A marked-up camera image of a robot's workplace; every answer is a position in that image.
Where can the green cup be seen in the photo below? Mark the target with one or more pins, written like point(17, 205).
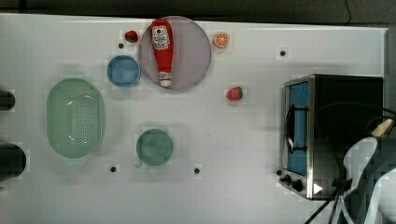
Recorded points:
point(154, 147)

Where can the small red strawberry toy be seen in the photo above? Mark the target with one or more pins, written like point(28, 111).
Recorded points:
point(131, 36)

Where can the black cylinder upper left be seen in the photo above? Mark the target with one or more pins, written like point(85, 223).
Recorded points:
point(7, 100)

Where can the black cylinder lower left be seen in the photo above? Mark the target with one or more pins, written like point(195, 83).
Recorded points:
point(12, 161)

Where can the black oven knob lower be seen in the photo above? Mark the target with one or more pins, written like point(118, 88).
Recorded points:
point(297, 185)

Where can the black cylinder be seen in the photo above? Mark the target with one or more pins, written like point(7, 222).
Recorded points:
point(12, 161)
point(7, 100)

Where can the orange slice toy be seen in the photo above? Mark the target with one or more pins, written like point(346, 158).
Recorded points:
point(221, 40)

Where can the red ketchup bottle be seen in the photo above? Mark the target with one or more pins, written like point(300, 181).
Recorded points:
point(162, 42)

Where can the blue bowl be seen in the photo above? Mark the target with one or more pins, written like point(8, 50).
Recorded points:
point(123, 71)

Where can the yellow plush banana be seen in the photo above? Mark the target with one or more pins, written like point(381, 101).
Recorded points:
point(383, 128)

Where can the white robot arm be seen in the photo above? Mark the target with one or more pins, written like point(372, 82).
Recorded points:
point(366, 162)

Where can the black oven knob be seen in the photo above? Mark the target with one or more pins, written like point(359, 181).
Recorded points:
point(286, 179)
point(297, 185)

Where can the black oven knob upper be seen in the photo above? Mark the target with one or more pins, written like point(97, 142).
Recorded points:
point(286, 179)

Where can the black toaster oven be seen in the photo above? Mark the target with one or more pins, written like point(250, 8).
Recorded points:
point(341, 111)

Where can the green perforated colander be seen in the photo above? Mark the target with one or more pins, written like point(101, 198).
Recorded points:
point(75, 118)

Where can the black oven door handle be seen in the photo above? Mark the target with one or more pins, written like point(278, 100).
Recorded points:
point(290, 128)

